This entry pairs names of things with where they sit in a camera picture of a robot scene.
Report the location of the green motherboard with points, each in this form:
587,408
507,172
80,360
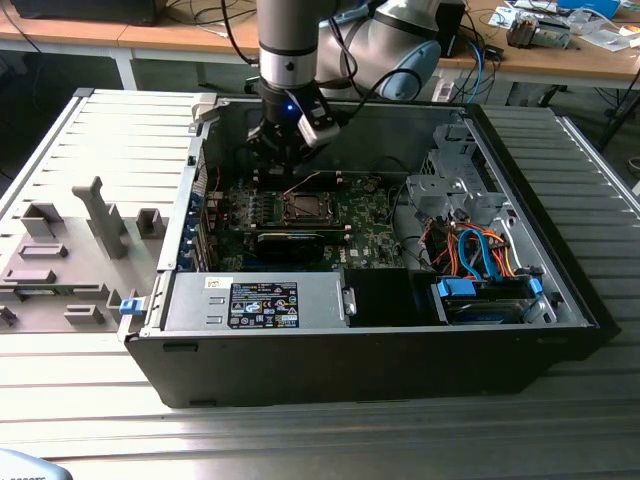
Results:
370,225

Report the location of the grey metal drive cage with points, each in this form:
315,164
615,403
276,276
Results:
430,187

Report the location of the blue box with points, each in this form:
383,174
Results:
590,6

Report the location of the wooden desk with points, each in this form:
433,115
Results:
150,37
550,62

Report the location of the blue case latch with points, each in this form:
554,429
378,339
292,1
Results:
131,306

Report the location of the hard disk in blue carrier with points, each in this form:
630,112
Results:
480,312

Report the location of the grey parts rack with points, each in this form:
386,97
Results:
85,280

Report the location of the black open PC case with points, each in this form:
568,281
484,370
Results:
350,370

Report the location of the black upright box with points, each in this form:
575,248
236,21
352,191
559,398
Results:
454,30

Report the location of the black graphics card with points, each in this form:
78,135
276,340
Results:
290,247

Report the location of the thin metal locking lever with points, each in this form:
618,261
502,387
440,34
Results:
300,184

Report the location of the flat black box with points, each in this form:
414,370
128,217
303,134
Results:
85,10

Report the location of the small white device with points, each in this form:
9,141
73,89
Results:
444,90

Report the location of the grey rounded device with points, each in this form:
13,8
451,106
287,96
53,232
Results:
25,467

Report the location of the silver black-faced wrist camera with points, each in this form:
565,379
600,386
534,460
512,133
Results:
320,127

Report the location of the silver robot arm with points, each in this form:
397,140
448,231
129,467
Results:
287,30

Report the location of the grey power supply unit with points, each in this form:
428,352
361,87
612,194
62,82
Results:
200,300

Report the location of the round coin battery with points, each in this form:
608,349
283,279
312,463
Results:
369,186

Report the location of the silver CPU green edge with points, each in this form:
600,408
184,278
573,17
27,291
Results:
307,206

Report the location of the metal heat sink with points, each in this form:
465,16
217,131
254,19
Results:
525,30

